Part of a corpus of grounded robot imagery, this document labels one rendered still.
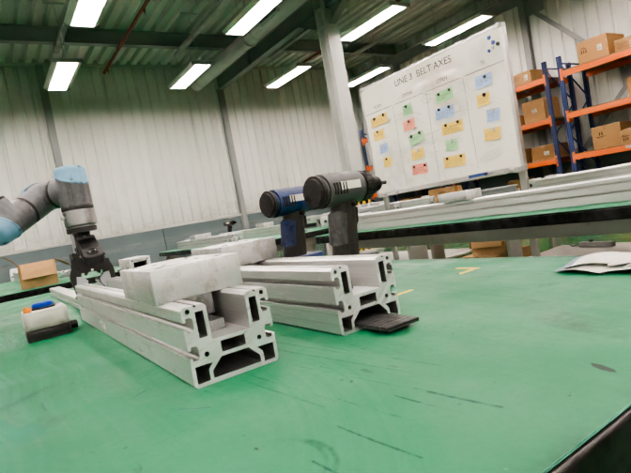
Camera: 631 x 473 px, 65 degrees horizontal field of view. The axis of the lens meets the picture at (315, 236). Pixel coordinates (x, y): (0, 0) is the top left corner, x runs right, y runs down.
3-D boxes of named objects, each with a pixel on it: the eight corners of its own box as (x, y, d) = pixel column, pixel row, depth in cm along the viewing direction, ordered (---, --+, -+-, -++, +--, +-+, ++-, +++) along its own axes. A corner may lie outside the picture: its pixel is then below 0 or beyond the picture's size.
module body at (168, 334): (82, 320, 118) (74, 285, 117) (125, 310, 123) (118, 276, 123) (195, 389, 51) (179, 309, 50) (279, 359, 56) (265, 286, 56)
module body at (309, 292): (161, 300, 128) (154, 268, 128) (197, 291, 134) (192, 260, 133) (342, 336, 61) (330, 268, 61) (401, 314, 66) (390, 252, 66)
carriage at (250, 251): (196, 282, 101) (190, 250, 100) (245, 270, 107) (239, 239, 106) (227, 284, 87) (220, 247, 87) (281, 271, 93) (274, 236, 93)
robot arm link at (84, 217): (97, 206, 124) (60, 211, 119) (100, 224, 124) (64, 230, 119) (91, 209, 130) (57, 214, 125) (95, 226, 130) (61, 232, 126)
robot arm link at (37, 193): (0, 201, 123) (31, 193, 118) (32, 180, 132) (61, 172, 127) (20, 227, 126) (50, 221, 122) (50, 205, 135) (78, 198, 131)
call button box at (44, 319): (26, 339, 105) (20, 310, 104) (75, 326, 110) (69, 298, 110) (28, 343, 98) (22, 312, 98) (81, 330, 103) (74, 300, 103)
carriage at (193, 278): (129, 317, 69) (118, 270, 69) (203, 298, 75) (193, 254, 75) (161, 329, 56) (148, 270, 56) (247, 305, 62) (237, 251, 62)
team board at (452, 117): (378, 303, 450) (341, 89, 440) (417, 290, 478) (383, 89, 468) (530, 316, 326) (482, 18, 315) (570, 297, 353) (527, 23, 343)
